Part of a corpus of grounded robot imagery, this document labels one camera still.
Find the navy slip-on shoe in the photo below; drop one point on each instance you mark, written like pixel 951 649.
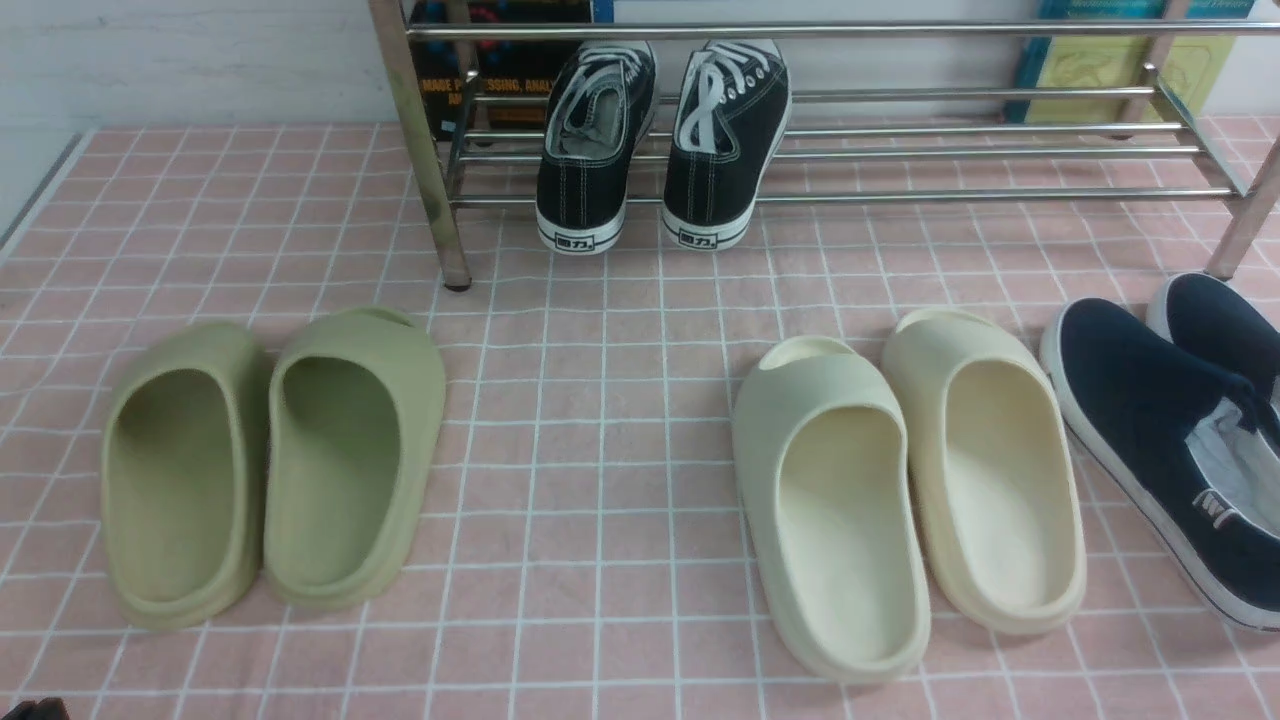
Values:
pixel 1192 445
pixel 1209 319

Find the dark book behind rack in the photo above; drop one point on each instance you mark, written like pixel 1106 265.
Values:
pixel 505 68

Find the steel shoe rack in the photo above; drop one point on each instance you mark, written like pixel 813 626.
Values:
pixel 1155 123

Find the cream slide slipper left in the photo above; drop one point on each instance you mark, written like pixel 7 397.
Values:
pixel 820 450

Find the cream slide slipper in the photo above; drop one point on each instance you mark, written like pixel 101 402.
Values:
pixel 820 450
pixel 990 470

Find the black canvas sneaker left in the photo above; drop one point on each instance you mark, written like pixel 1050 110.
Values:
pixel 600 108

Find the black canvas sneaker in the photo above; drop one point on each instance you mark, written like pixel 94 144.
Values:
pixel 600 108
pixel 731 116

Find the black canvas sneaker right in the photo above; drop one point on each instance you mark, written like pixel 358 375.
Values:
pixel 731 116

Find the green slide slipper right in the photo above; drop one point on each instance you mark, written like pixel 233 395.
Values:
pixel 356 403

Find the green slide slipper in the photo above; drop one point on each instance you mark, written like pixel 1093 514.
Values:
pixel 356 403
pixel 184 459

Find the cream slide slipper right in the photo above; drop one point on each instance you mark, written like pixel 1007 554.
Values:
pixel 990 470

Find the green slide slipper left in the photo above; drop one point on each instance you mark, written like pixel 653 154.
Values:
pixel 184 459

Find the teal yellow book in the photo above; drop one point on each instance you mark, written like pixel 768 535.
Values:
pixel 1191 69

